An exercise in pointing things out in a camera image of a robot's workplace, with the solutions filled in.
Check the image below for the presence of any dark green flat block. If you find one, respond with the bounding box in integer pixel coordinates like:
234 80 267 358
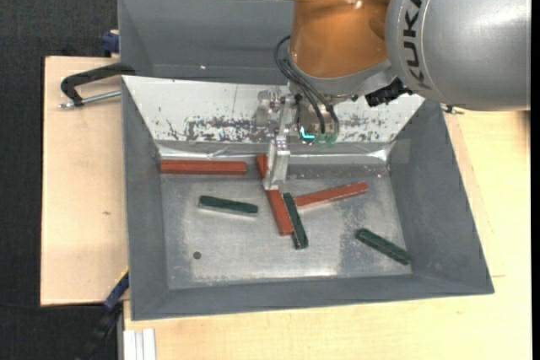
197 195 259 218
354 228 413 266
281 192 310 250

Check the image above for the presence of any red-brown flat block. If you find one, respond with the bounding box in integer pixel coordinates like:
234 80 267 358
293 180 369 208
159 159 248 177
254 153 295 237

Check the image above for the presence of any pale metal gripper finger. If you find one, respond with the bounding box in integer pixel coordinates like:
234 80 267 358
276 139 292 185
262 141 279 192

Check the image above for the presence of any grey metal bin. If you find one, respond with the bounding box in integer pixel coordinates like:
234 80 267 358
116 0 495 321

